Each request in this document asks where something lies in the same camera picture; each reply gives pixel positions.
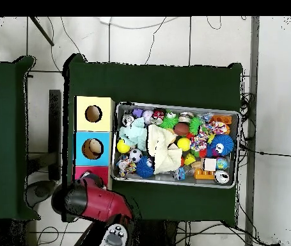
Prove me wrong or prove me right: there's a cream yellow cloth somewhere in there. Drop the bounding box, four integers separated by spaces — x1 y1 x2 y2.
146 124 183 175

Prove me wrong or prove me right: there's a shallow clear mesh bin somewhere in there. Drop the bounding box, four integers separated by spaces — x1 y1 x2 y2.
110 101 241 190

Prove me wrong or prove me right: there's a wooden three-hole box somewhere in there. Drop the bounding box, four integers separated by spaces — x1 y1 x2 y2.
72 95 116 191

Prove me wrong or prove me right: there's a mint green cloth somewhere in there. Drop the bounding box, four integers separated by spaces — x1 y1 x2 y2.
118 117 148 152

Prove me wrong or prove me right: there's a small baseball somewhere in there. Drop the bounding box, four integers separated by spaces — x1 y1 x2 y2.
141 109 154 124

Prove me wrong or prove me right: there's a small soccer ball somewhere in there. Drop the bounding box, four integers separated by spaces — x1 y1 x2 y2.
128 148 143 163

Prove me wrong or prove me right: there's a yellow ball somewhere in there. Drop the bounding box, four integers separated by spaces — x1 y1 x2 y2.
116 138 131 154

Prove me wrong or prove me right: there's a green spiky ball with eye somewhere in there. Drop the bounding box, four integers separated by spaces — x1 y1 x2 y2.
158 110 180 129

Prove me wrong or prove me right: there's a blue spiky ball with eyes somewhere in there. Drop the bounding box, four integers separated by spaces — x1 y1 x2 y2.
209 133 235 156
135 156 155 178

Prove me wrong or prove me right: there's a brown toy football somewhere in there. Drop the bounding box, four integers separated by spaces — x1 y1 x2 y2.
173 122 190 136

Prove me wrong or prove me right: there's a dark green tablecloth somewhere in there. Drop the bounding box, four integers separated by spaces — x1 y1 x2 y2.
62 53 244 227

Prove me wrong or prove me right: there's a silver drink can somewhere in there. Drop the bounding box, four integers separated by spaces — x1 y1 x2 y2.
214 170 230 185

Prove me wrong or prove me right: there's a black upright panel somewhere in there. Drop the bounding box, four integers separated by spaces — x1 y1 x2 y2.
48 89 62 181

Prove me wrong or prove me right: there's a dark slanted rod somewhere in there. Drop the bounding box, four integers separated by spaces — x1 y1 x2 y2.
29 16 55 47

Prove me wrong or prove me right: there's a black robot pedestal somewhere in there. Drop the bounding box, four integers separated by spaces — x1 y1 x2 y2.
134 219 179 246

